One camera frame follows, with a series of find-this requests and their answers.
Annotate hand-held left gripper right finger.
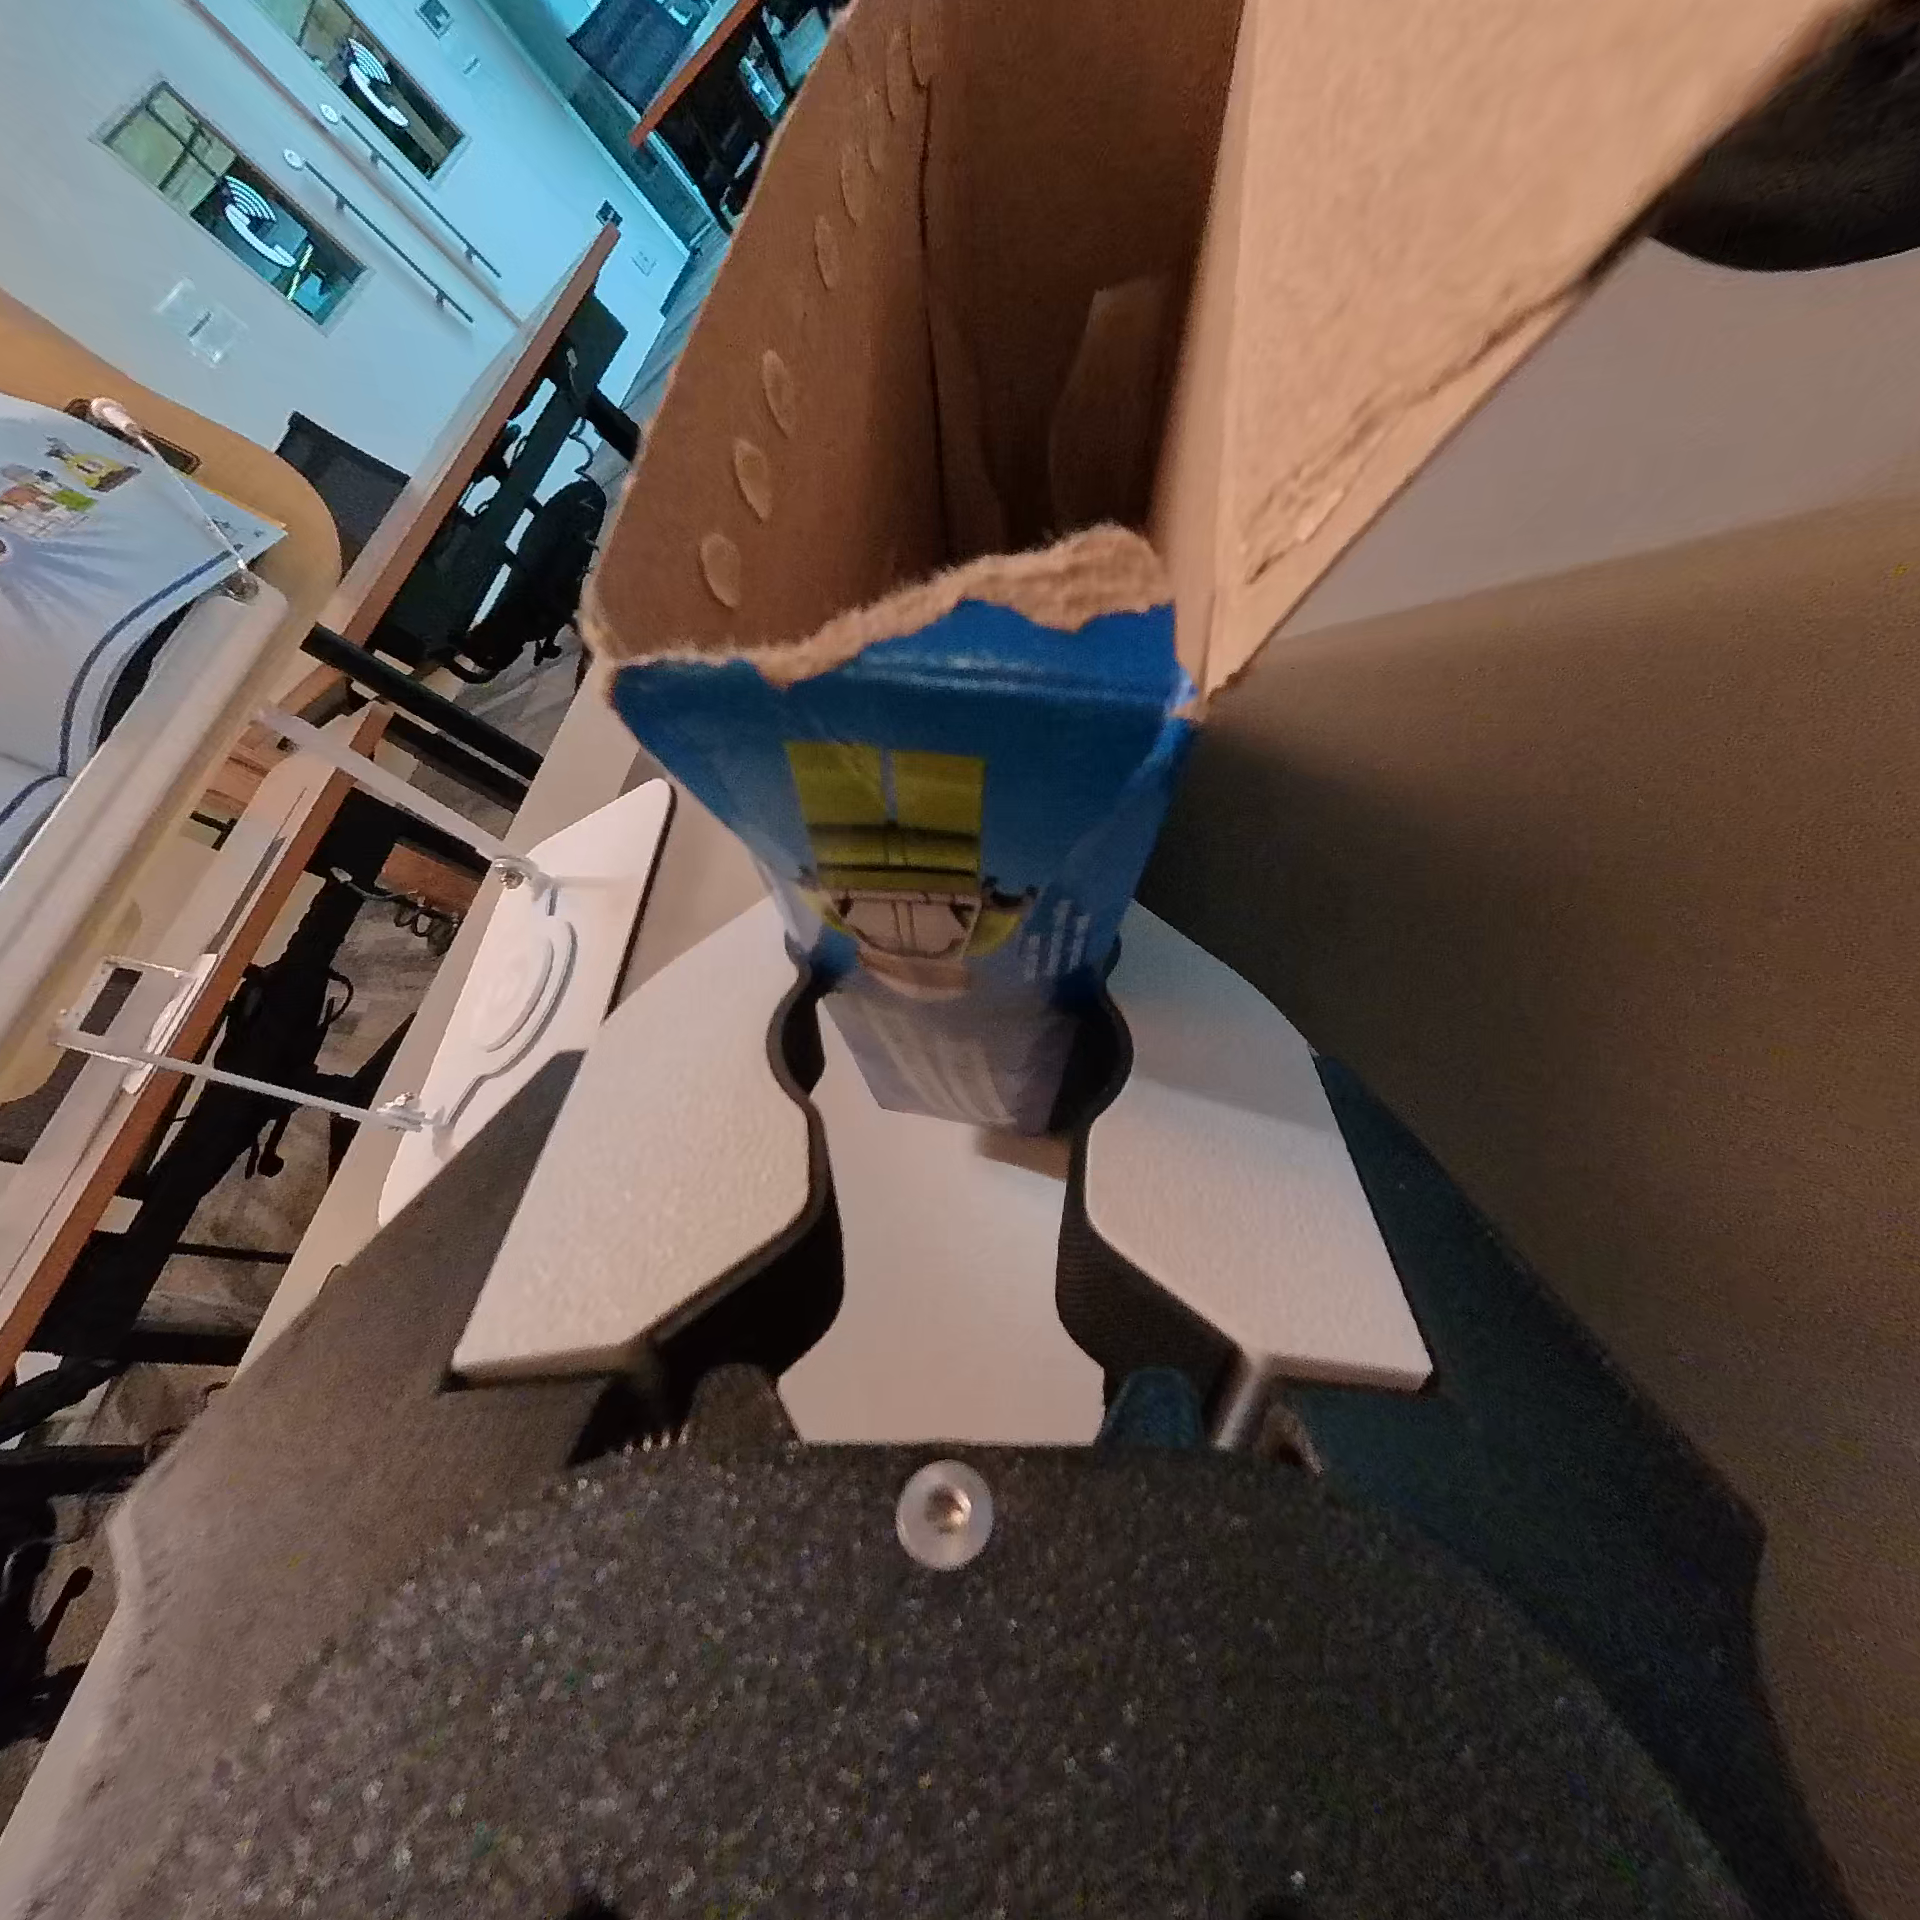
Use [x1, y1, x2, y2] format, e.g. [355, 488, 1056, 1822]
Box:
[1056, 902, 1438, 1450]

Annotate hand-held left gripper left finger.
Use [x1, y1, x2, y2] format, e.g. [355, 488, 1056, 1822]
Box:
[450, 907, 836, 1384]

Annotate stand display board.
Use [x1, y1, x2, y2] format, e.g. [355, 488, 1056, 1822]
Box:
[0, 288, 346, 1115]

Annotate lego instruction booklet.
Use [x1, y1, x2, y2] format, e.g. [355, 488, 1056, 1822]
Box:
[0, 410, 290, 889]

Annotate blue lego set box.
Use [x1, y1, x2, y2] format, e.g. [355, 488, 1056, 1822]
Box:
[576, 0, 1883, 1136]

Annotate white stand base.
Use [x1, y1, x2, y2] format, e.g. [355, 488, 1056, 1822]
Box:
[374, 778, 682, 1234]

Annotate black office chair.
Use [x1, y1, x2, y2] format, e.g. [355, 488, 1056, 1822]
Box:
[448, 478, 612, 683]

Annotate wooden desk black legs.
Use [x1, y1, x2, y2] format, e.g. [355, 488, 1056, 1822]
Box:
[0, 223, 628, 1391]
[627, 0, 848, 231]

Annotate white double door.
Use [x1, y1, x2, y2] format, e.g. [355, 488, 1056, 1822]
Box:
[88, 0, 506, 331]

